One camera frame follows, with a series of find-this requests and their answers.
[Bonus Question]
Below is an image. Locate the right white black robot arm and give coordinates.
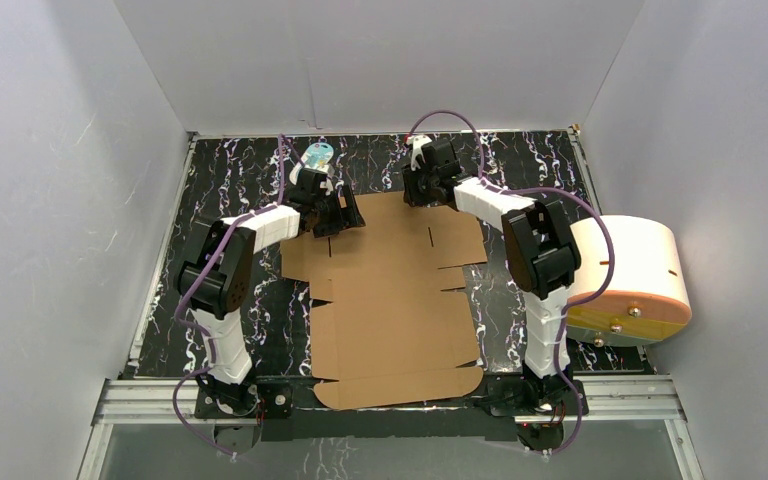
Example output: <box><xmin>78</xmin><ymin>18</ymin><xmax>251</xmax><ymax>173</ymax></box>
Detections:
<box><xmin>402</xmin><ymin>135</ymin><xmax>582</xmax><ymax>414</ymax></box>

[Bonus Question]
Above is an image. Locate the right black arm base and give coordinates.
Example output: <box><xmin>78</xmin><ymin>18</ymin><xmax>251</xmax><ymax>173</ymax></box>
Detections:
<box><xmin>471</xmin><ymin>370</ymin><xmax>589</xmax><ymax>456</ymax></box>

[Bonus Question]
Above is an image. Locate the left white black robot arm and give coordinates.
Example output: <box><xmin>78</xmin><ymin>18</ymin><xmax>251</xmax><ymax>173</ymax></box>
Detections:
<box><xmin>173</xmin><ymin>167</ymin><xmax>365</xmax><ymax>416</ymax></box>

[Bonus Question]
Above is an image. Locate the teal white packaged item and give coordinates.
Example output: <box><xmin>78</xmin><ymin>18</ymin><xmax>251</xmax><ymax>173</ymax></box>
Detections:
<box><xmin>289</xmin><ymin>142</ymin><xmax>335</xmax><ymax>185</ymax></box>

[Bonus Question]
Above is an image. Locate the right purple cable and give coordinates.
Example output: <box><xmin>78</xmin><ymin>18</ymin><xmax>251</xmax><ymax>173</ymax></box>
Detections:
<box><xmin>407</xmin><ymin>109</ymin><xmax>617</xmax><ymax>456</ymax></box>

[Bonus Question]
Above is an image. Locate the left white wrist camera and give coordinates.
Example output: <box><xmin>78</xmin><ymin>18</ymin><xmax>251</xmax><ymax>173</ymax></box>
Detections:
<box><xmin>294</xmin><ymin>167</ymin><xmax>334</xmax><ymax>197</ymax></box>

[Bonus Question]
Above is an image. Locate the brown cardboard box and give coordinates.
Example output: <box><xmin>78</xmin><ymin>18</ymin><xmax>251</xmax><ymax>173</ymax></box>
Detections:
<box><xmin>281</xmin><ymin>192</ymin><xmax>487</xmax><ymax>410</ymax></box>

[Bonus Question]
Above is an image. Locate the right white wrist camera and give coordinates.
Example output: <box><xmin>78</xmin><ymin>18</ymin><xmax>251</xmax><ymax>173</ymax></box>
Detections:
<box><xmin>405</xmin><ymin>134</ymin><xmax>432</xmax><ymax>171</ymax></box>

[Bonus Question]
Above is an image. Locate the purple cable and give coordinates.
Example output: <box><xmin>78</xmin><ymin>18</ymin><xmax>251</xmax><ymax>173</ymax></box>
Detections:
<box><xmin>171</xmin><ymin>133</ymin><xmax>306</xmax><ymax>458</ymax></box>
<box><xmin>407</xmin><ymin>109</ymin><xmax>617</xmax><ymax>456</ymax></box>

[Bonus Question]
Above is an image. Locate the aluminium frame rail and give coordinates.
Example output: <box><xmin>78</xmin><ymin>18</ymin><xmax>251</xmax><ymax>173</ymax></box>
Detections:
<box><xmin>78</xmin><ymin>374</ymin><xmax>704</xmax><ymax>479</ymax></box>

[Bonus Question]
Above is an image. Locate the large white tape roll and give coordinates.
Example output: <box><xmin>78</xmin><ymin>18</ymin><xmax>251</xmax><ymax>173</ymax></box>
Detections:
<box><xmin>567</xmin><ymin>215</ymin><xmax>692</xmax><ymax>347</ymax></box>

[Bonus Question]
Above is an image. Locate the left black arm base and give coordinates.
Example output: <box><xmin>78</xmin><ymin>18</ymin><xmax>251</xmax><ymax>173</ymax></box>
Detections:
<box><xmin>194</xmin><ymin>374</ymin><xmax>294</xmax><ymax>455</ymax></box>

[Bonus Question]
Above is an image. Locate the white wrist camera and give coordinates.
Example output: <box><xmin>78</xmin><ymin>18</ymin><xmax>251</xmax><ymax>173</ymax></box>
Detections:
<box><xmin>294</xmin><ymin>167</ymin><xmax>334</xmax><ymax>197</ymax></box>
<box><xmin>405</xmin><ymin>134</ymin><xmax>432</xmax><ymax>171</ymax></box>

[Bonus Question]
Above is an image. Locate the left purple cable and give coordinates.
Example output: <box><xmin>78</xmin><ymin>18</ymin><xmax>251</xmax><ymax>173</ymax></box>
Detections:
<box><xmin>171</xmin><ymin>133</ymin><xmax>306</xmax><ymax>458</ymax></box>

